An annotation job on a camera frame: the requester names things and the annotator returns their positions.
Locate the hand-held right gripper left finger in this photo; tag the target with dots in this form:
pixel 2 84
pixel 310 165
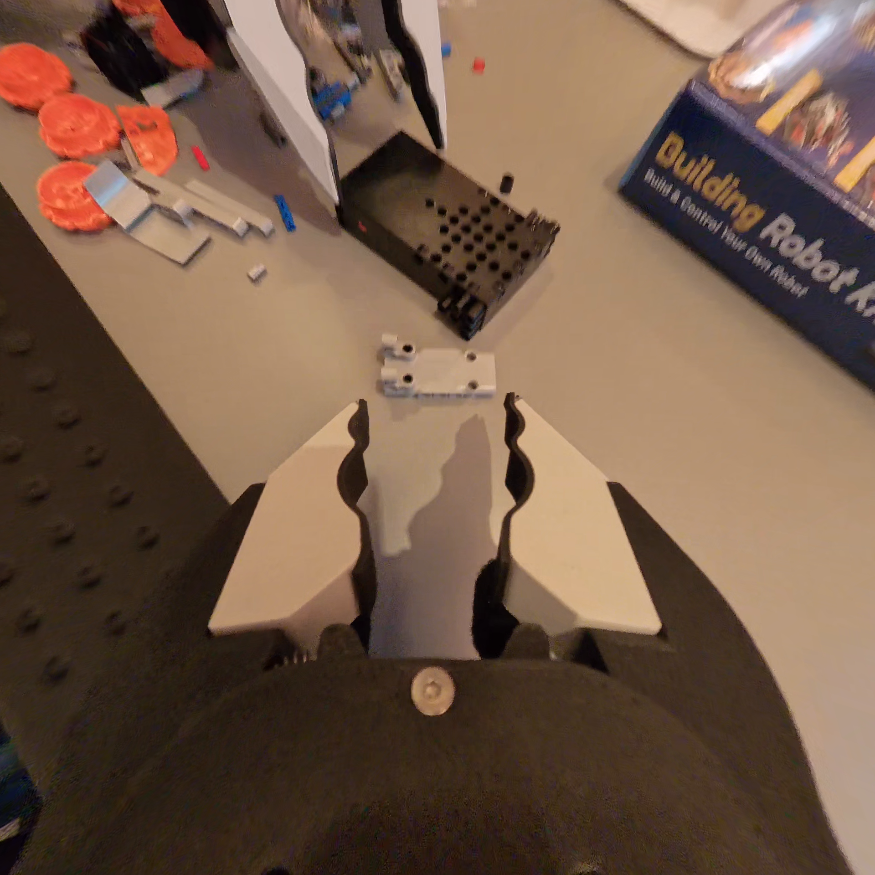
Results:
pixel 294 547

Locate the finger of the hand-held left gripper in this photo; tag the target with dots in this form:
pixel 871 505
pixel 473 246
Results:
pixel 273 55
pixel 430 41

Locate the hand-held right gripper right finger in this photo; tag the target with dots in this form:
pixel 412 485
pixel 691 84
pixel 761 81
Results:
pixel 581 547

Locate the black perforated building block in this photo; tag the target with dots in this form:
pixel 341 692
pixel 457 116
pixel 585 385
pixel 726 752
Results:
pixel 410 205

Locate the light grey connector piece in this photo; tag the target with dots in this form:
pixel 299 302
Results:
pixel 444 369

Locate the orange gear wheel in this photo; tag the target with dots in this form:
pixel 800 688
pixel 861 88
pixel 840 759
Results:
pixel 31 75
pixel 171 34
pixel 78 126
pixel 61 198

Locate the red pin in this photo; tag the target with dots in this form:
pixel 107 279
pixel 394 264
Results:
pixel 199 157

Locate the orange angular part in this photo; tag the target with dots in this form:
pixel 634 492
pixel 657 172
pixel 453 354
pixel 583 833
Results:
pixel 150 137

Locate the black and blue part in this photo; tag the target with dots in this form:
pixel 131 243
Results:
pixel 123 51

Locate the grey long beams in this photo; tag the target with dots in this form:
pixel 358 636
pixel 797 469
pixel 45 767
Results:
pixel 212 205

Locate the black dimpled pad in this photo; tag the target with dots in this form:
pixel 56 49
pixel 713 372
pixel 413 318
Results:
pixel 68 478

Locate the white stand base board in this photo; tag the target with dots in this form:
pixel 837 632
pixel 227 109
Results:
pixel 697 24

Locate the blue robot kit box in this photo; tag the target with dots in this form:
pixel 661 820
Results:
pixel 752 225

